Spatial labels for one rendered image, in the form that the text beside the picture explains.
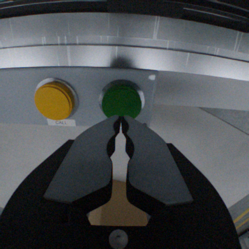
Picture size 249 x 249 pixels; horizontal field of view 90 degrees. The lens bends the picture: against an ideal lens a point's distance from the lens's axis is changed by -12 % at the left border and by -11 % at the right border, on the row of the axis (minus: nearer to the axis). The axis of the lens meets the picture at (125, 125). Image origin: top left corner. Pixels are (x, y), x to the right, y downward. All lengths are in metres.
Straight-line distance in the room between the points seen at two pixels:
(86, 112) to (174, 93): 0.17
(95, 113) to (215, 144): 0.30
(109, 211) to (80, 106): 0.26
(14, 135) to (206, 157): 0.47
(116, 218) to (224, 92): 0.34
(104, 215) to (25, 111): 0.27
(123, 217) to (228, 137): 0.31
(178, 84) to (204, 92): 0.06
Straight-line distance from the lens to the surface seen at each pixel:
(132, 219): 0.37
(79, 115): 0.17
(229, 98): 0.33
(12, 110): 0.20
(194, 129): 0.33
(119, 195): 0.39
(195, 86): 0.28
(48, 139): 0.35
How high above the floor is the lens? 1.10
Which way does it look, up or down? 57 degrees down
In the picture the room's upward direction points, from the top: 179 degrees clockwise
